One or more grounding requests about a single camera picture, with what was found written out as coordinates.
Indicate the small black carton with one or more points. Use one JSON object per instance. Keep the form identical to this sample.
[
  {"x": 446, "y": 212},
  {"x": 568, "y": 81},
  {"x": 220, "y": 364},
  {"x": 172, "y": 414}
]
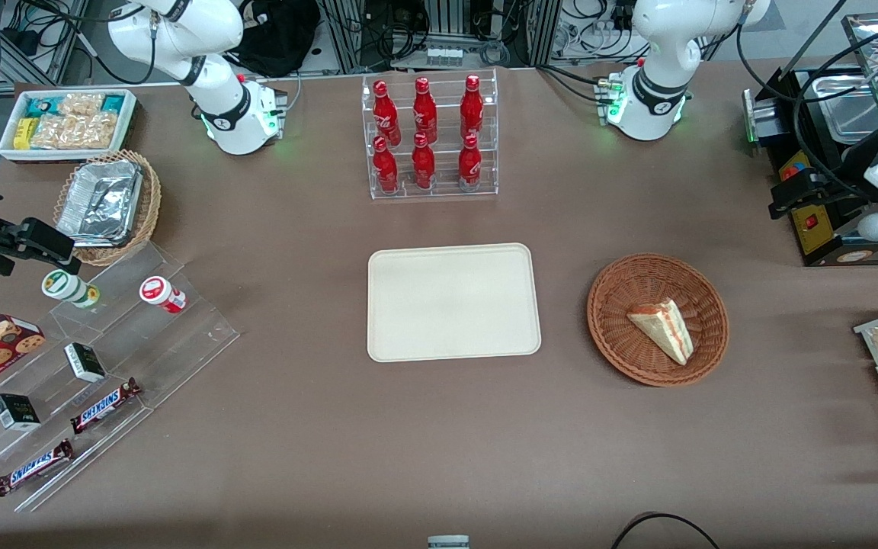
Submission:
[
  {"x": 84, "y": 362},
  {"x": 16, "y": 412}
]

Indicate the cream plastic serving tray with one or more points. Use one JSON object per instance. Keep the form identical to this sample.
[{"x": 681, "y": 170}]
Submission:
[{"x": 453, "y": 303}]

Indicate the red lid white cup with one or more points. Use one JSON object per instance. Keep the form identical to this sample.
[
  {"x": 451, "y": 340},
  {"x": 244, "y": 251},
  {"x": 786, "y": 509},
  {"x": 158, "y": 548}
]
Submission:
[{"x": 161, "y": 293}]

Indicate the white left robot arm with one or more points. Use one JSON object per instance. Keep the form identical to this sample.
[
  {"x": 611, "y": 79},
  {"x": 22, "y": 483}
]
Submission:
[{"x": 656, "y": 46}]

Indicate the small grey device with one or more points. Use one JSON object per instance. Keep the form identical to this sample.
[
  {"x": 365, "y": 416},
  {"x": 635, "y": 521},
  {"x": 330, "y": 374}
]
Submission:
[{"x": 448, "y": 542}]

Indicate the clear acrylic stepped display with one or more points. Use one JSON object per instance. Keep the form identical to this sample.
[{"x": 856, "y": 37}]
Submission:
[{"x": 172, "y": 343}]

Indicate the black bag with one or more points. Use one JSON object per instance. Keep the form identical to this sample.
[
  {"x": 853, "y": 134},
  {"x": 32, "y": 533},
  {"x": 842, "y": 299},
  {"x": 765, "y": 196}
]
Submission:
[{"x": 275, "y": 34}]

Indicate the yellow snack pack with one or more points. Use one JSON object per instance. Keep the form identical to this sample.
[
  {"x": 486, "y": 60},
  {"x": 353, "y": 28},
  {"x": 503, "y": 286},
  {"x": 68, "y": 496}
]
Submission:
[{"x": 24, "y": 133}]

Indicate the oval tan wicker basket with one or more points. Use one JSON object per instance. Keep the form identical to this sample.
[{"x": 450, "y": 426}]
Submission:
[{"x": 145, "y": 210}]

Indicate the red cola bottle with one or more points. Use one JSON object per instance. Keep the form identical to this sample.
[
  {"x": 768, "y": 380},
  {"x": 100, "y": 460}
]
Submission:
[
  {"x": 385, "y": 166},
  {"x": 472, "y": 108},
  {"x": 423, "y": 162},
  {"x": 386, "y": 114},
  {"x": 424, "y": 112},
  {"x": 469, "y": 162}
]

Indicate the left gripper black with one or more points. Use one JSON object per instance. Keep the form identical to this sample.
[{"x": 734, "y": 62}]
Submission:
[{"x": 850, "y": 165}]

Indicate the brown Snickers bar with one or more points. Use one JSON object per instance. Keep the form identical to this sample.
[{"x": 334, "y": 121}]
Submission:
[
  {"x": 106, "y": 406},
  {"x": 33, "y": 467}
]

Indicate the white snack box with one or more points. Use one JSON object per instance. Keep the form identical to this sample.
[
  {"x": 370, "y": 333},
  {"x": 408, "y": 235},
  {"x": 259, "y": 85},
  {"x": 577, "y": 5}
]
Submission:
[{"x": 8, "y": 149}]

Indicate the clear acrylic bottle rack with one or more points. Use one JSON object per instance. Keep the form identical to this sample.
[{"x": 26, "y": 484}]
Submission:
[{"x": 431, "y": 187}]

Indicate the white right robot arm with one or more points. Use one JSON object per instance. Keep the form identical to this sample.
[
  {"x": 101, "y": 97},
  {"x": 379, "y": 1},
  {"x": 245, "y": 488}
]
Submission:
[{"x": 222, "y": 99}]

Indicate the triangle sandwich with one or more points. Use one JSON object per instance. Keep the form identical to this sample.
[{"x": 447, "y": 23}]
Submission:
[{"x": 664, "y": 324}]

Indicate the round brown wicker basket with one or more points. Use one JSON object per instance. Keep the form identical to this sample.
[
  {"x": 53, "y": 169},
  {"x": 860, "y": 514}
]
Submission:
[{"x": 622, "y": 335}]

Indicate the aluminium foil tray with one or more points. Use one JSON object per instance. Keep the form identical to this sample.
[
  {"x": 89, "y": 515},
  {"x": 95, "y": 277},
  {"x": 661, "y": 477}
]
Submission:
[{"x": 100, "y": 202}]

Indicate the green lid white cup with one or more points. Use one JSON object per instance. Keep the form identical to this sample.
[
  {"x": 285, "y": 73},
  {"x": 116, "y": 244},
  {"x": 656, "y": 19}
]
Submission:
[{"x": 69, "y": 288}]

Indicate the clear bag of nuts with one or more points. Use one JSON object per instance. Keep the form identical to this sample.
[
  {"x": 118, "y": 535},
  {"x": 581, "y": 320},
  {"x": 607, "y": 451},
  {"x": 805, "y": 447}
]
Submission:
[{"x": 77, "y": 131}]

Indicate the black countertop appliance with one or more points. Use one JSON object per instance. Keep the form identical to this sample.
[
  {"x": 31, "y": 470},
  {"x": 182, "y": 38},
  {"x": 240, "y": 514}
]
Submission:
[{"x": 816, "y": 229}]

